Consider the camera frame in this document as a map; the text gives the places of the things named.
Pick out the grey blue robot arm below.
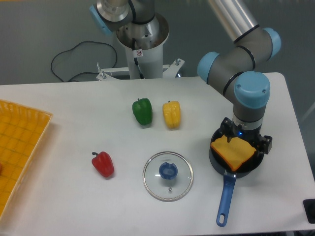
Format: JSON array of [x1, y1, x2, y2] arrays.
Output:
[[90, 0, 281, 154]]

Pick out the black cable on floor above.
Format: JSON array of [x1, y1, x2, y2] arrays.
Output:
[[50, 40, 118, 83]]

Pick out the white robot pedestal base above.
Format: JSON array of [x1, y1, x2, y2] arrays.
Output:
[[96, 13, 185, 81]]

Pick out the green toy bell pepper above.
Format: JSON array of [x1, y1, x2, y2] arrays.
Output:
[[132, 98, 153, 126]]

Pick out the black device at edge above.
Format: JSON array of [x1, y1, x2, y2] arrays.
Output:
[[303, 199, 315, 224]]

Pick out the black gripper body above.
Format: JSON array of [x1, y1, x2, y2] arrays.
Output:
[[228, 121, 261, 144]]

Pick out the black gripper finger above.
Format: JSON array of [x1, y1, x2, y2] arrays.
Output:
[[257, 135, 273, 154], [219, 117, 233, 141]]

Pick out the glass lid blue knob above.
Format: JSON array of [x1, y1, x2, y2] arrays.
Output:
[[142, 151, 193, 202]]

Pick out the red toy bell pepper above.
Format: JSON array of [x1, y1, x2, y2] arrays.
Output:
[[92, 151, 114, 178]]

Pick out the black pot blue handle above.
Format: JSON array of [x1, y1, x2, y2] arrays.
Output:
[[208, 127, 265, 227]]

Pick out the yellow toy bell pepper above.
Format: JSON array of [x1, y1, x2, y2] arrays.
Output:
[[162, 101, 181, 129]]

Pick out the yellow wicker basket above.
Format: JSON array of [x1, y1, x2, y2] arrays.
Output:
[[0, 100, 53, 216]]

